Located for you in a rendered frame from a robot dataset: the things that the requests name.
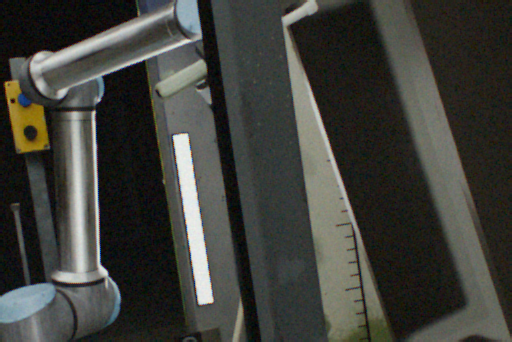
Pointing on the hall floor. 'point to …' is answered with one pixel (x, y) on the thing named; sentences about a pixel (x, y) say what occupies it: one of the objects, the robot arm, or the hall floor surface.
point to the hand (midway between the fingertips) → (204, 81)
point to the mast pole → (269, 170)
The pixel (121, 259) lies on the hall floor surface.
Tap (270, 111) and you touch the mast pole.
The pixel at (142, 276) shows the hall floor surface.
